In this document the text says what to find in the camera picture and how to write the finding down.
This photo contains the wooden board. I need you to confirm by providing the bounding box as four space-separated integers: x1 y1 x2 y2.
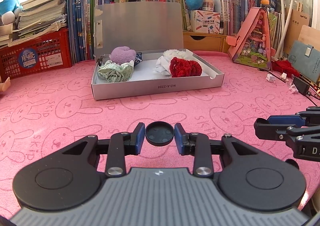
298 25 320 51

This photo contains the blue thin books row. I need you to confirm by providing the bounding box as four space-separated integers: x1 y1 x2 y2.
67 0 98 64

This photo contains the small white plug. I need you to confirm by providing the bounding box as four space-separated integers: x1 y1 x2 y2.
280 73 287 80

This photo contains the red cloth right side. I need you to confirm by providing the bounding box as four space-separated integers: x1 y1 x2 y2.
271 60 300 78

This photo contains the brown haired baby doll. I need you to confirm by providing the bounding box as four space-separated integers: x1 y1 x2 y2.
0 77 11 92

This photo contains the wooden drawer organizer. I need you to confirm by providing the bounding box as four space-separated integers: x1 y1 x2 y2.
183 31 230 53

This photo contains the blue plush ball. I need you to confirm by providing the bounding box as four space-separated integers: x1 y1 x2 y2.
185 0 203 11

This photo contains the silver open cardboard box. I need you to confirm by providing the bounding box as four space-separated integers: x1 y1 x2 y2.
91 2 224 100

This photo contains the small white crumpled paper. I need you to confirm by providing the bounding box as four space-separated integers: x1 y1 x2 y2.
266 74 276 83

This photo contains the red plastic basket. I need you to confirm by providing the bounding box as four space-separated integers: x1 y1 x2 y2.
1 28 72 80

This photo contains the purple fluffy plush toy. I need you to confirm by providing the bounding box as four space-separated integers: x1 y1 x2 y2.
110 46 136 65

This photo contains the row of upright books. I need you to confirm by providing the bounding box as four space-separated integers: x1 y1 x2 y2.
167 0 249 35

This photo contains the green checked fabric doll dress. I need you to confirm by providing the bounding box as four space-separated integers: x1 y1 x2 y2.
98 60 134 83

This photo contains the blue floral fabric pouch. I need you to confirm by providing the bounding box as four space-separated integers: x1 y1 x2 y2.
134 51 143 66

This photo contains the black power adapter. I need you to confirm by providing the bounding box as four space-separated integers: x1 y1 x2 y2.
292 76 310 96

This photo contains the blue plush toy left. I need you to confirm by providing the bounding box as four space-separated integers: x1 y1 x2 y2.
0 0 22 25

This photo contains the black round lid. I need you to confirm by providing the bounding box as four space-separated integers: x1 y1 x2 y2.
145 121 174 147

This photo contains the white fluffy plush toy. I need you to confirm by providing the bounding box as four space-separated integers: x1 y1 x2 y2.
163 49 188 61

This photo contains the pink triangular toy house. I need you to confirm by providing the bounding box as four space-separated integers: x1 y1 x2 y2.
226 7 272 70

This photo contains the white paper origami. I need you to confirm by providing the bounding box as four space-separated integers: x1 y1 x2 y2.
153 56 171 76

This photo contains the teal notebook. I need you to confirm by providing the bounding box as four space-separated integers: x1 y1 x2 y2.
288 41 320 83

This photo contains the red crocheted knit item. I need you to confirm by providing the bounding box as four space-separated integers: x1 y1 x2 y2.
170 57 202 77

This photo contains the stack of books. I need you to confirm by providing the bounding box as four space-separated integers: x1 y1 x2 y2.
1 0 67 48

